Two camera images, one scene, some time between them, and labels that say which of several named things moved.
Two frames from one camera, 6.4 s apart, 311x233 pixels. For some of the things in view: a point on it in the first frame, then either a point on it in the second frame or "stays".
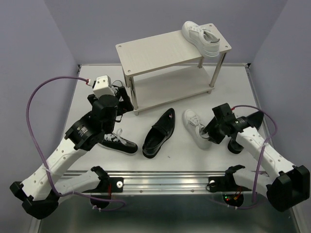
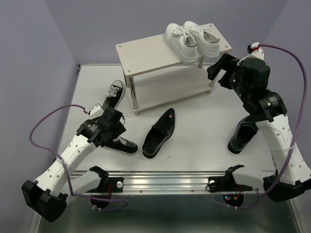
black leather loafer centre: x=161 y=129 stays
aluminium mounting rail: x=164 y=182 stays
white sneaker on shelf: x=204 y=39 stays
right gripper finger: x=212 y=139 -> x=222 y=80
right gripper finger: x=207 y=129 -> x=221 y=63
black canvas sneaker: x=114 y=141 stays
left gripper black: x=125 y=105 -> x=118 y=130
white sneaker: x=194 y=124 -> x=181 y=43
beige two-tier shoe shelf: x=167 y=67 stays
